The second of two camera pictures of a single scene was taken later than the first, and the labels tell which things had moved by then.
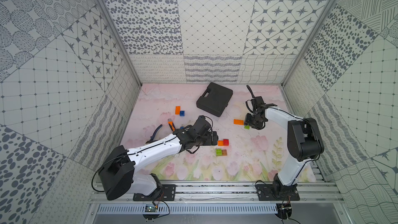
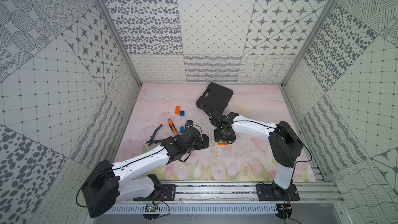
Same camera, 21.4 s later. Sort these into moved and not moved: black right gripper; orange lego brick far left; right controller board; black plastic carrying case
Moved: black right gripper
Not moved: orange lego brick far left; right controller board; black plastic carrying case
